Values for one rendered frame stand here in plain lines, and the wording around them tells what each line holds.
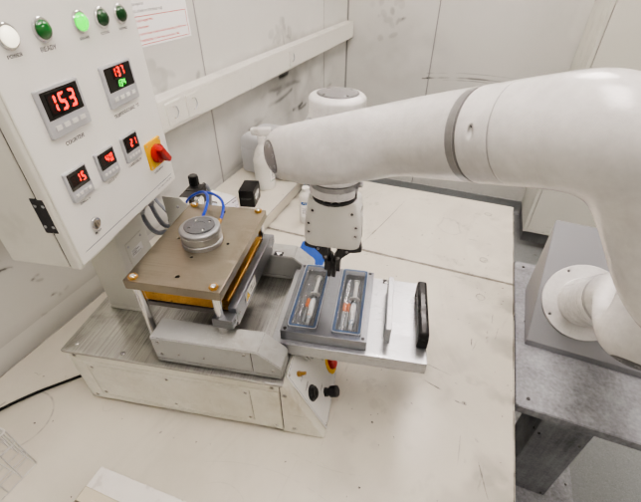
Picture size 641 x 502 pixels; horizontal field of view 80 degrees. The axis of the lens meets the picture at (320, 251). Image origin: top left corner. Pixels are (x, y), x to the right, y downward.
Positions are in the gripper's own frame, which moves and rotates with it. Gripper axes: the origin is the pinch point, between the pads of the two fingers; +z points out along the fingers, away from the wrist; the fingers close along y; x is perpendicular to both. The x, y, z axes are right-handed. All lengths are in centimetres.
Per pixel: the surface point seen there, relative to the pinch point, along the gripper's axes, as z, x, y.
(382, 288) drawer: 11.8, -8.3, -10.1
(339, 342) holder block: 10.3, 9.8, -3.3
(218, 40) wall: -22, -94, 60
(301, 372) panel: 18.8, 11.8, 3.9
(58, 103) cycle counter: -30.5, 9.4, 38.2
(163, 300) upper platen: 5.3, 10.8, 30.7
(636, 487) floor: 109, -26, -112
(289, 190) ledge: 29, -78, 31
